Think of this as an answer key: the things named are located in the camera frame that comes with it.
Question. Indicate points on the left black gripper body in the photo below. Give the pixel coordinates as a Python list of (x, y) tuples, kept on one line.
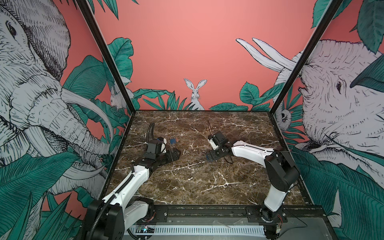
[(164, 158)]

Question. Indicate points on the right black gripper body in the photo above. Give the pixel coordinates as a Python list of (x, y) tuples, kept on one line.
[(219, 151)]

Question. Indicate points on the blue padlock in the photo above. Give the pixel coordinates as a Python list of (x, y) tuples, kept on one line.
[(173, 140)]

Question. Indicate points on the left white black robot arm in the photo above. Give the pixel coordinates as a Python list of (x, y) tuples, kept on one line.
[(111, 217)]

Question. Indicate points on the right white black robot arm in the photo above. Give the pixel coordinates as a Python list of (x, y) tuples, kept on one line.
[(280, 166)]

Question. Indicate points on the small green circuit board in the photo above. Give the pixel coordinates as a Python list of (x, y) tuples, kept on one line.
[(145, 229)]

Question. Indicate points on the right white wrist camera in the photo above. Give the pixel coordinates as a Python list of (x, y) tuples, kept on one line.
[(213, 144)]

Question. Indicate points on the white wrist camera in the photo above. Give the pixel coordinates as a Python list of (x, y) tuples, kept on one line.
[(213, 144), (163, 144)]

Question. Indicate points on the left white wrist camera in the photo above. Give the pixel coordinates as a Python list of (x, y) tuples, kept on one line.
[(163, 144)]

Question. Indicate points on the white perforated cable tray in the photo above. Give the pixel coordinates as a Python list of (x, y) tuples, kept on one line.
[(175, 230)]

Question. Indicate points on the left black frame post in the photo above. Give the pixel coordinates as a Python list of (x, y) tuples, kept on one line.
[(103, 47)]

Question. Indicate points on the black frame post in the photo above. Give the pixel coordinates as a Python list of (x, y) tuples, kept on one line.
[(103, 47), (324, 22)]

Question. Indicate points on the black front mounting rail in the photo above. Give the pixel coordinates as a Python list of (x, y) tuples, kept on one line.
[(252, 213)]

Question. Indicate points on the right black frame post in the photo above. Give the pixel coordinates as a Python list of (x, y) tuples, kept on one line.
[(324, 22)]

